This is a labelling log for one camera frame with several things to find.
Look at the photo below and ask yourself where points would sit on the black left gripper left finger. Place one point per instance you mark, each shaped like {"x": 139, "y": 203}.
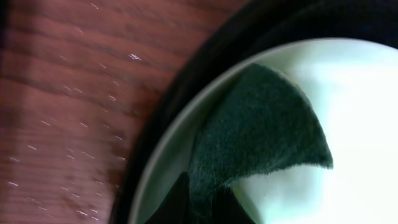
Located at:
{"x": 174, "y": 208}

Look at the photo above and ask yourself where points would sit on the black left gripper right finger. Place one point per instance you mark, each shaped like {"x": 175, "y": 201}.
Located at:
{"x": 227, "y": 209}

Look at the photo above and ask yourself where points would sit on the green yellow sponge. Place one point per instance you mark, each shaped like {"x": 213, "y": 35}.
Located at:
{"x": 262, "y": 124}

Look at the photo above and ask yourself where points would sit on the round black serving tray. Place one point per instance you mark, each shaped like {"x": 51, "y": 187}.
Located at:
{"x": 257, "y": 26}

